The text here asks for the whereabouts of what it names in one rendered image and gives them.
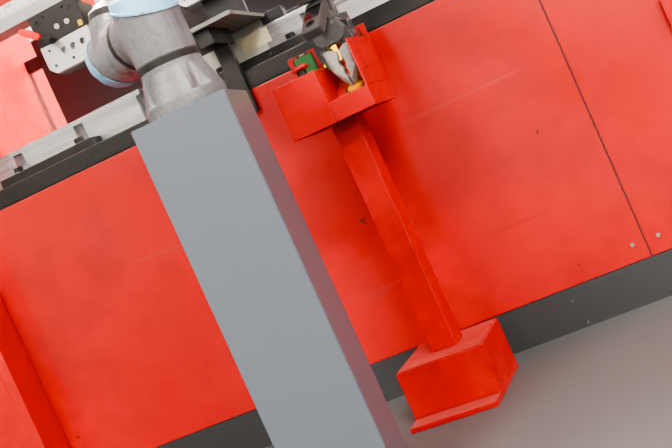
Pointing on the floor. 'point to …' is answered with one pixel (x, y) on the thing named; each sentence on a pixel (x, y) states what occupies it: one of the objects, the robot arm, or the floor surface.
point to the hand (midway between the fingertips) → (351, 79)
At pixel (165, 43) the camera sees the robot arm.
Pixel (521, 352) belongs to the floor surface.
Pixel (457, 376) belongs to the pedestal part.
